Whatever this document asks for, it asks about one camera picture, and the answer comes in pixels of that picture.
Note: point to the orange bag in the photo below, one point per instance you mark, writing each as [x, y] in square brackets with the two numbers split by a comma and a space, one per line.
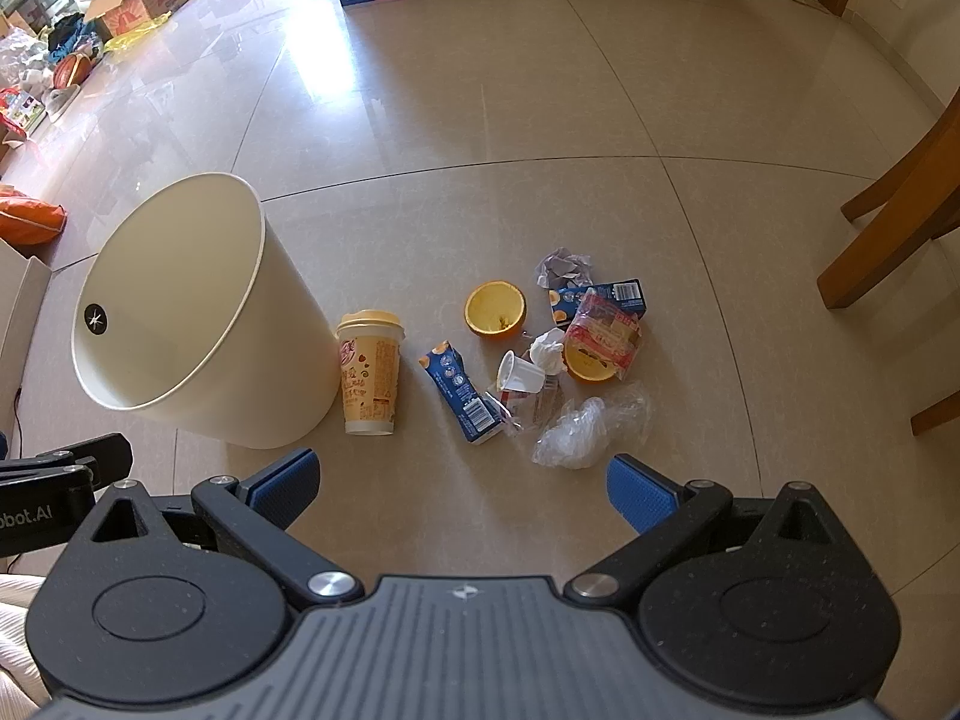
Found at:
[30, 221]

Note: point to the dark clothes pile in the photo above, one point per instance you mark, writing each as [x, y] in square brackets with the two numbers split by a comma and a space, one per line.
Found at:
[71, 34]

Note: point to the grey paper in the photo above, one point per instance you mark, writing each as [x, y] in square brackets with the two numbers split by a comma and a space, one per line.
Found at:
[562, 268]

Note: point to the person's cream clothing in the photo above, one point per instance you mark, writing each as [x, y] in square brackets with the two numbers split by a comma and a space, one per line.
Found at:
[15, 637]

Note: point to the orange peel half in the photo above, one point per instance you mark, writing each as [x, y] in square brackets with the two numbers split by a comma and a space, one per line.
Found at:
[581, 370]

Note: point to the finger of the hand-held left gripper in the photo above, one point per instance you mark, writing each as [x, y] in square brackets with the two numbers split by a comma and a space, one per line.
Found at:
[101, 454]

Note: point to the wooden chair legs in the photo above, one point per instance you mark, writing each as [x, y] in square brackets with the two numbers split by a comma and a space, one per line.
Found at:
[885, 232]

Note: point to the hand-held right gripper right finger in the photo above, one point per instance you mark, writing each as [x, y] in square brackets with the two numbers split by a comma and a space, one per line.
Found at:
[636, 487]

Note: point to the clear plastic bag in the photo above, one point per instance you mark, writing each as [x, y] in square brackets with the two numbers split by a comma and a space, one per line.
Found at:
[577, 431]

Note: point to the yellow plastic bag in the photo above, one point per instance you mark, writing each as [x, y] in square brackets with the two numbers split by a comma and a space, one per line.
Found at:
[139, 34]

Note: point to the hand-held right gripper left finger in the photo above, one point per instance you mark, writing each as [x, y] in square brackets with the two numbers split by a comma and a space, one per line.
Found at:
[289, 484]

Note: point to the pile of clear plastic bags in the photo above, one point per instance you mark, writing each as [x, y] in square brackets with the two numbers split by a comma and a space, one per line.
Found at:
[22, 60]

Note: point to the basketball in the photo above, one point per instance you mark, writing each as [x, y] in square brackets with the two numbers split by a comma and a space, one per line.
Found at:
[71, 71]

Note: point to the colourful printed box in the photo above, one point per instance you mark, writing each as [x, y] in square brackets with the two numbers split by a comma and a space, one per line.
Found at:
[22, 112]

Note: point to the grey slipper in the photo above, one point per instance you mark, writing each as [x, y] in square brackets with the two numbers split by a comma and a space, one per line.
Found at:
[64, 99]

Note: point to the white tissue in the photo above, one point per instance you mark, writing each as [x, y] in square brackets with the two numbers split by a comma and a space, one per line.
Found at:
[546, 349]

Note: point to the orange bowl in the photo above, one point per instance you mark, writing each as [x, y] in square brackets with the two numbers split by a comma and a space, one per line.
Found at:
[495, 307]

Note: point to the small clear plastic wrapper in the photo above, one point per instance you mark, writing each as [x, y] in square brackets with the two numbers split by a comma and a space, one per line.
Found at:
[525, 412]

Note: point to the small white plastic cup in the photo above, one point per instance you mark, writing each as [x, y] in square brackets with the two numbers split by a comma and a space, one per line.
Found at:
[517, 375]

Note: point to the white trash bin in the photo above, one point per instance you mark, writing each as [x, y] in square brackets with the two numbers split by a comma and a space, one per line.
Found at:
[225, 360]

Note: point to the white cardboard panel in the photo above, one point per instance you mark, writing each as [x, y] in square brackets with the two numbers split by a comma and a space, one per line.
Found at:
[19, 315]

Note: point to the blue juice carton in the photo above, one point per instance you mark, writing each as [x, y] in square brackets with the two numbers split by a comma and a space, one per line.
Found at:
[457, 390]
[624, 294]

